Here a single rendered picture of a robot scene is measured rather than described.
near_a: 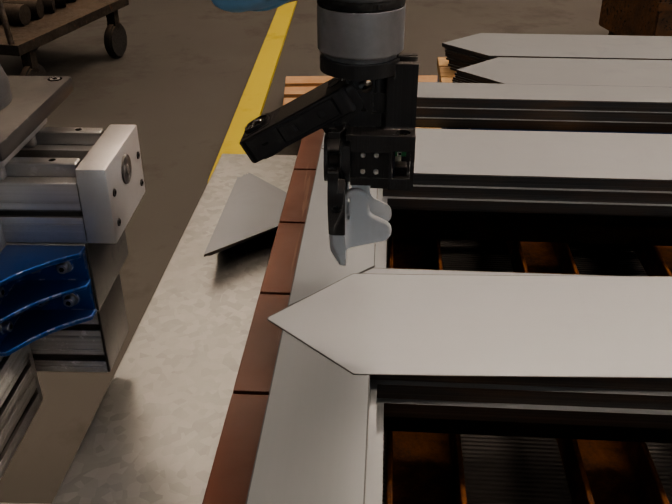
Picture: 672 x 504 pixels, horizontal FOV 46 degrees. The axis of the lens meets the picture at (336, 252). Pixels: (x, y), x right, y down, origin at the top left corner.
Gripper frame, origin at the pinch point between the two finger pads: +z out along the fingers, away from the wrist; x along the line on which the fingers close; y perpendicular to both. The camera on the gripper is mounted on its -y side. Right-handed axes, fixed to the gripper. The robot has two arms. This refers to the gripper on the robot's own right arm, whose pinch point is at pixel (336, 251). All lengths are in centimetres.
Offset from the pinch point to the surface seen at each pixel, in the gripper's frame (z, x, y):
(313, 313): 7.0, -0.8, -2.3
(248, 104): 91, 303, -63
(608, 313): 7.0, 1.3, 28.3
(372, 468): 8.8, -20.4, 4.4
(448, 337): 7.0, -4.0, 11.5
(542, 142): 7, 49, 29
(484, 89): 7, 74, 23
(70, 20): 60, 340, -161
